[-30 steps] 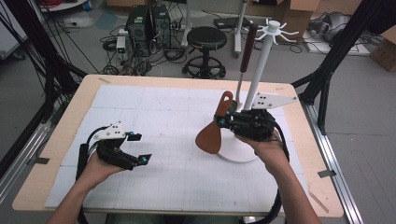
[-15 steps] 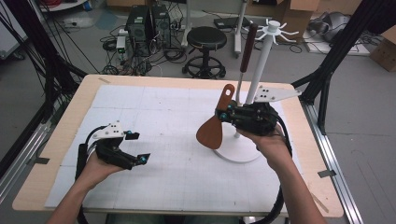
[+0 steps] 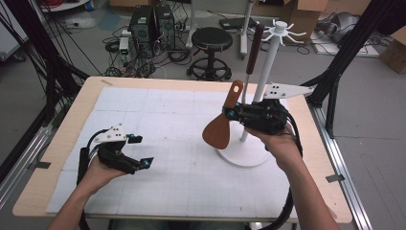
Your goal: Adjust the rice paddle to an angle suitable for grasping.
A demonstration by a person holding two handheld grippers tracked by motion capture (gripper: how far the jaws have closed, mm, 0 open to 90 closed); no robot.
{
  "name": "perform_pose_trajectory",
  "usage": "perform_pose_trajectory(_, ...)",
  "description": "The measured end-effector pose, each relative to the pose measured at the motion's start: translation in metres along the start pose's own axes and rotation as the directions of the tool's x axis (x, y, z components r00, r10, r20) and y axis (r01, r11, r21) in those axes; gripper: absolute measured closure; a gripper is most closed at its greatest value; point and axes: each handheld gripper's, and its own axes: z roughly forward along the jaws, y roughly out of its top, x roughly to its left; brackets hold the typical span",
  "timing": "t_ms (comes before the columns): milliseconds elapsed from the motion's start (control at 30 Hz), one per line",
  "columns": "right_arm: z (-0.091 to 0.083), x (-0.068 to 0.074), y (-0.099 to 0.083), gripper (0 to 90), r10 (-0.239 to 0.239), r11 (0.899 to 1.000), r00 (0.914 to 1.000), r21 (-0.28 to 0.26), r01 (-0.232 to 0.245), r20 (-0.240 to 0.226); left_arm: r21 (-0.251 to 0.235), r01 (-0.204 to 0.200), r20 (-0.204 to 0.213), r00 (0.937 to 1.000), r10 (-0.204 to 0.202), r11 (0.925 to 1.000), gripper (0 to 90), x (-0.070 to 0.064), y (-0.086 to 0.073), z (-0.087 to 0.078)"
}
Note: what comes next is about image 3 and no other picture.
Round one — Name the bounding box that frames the closed cardboard box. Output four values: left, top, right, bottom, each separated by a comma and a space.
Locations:
378, 27, 406, 75

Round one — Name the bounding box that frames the white utensil rack stand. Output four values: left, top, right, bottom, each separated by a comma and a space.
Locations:
216, 19, 307, 168

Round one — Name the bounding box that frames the hand-held gripper black cable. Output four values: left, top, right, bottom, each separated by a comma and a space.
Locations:
76, 128, 109, 230
258, 108, 305, 230

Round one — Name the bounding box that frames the black metal frame with cables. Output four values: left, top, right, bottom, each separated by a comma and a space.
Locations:
0, 0, 90, 128

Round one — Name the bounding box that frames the left hand-held gripper black cable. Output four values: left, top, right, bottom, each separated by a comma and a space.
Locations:
76, 128, 109, 230

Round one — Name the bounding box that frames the aluminium floor rail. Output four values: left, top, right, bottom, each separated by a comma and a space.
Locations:
309, 104, 372, 230
0, 124, 54, 205

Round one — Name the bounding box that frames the thick white stand post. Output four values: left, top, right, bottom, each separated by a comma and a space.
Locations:
239, 0, 253, 60

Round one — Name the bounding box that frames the open cardboard box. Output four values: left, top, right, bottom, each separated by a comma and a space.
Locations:
281, 0, 329, 41

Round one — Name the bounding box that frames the white foam mat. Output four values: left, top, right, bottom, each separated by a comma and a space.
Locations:
45, 86, 324, 221

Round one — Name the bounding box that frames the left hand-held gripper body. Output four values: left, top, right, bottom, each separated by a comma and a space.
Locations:
94, 124, 142, 175

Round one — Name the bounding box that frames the black round stool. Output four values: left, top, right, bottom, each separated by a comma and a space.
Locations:
186, 27, 234, 81

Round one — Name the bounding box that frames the narrow black computer tower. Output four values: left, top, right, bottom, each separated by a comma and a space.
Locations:
154, 4, 176, 51

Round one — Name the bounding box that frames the person's left hand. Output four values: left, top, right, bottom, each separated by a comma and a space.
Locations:
78, 156, 128, 196

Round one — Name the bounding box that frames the wide black computer tower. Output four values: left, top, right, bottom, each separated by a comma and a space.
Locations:
128, 5, 157, 58

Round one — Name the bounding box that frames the tangle of black floor cables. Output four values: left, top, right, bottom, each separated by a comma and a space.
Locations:
103, 32, 192, 79

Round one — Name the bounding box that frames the grey bag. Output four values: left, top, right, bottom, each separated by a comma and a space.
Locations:
315, 11, 362, 44

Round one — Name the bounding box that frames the thin white stand post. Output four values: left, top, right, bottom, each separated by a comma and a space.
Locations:
186, 0, 197, 49

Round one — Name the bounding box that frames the white round table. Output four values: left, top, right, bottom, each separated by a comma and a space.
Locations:
39, 0, 90, 13

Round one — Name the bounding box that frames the wooden spatula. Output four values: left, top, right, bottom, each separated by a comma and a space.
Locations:
201, 80, 244, 150

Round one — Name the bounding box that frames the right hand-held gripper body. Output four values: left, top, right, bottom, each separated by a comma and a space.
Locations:
237, 82, 315, 135

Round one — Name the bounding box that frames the person's right hand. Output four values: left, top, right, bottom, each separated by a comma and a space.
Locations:
245, 126, 305, 173

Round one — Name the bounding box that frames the small white power box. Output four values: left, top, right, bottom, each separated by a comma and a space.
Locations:
119, 36, 130, 56

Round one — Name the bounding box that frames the flat black device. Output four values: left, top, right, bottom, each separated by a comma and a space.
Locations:
218, 16, 258, 31

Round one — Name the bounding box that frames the right hand-held gripper black cable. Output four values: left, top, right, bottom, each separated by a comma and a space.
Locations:
258, 108, 305, 230

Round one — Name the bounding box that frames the steel ladle dark wooden handle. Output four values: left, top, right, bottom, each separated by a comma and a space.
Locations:
240, 23, 266, 104

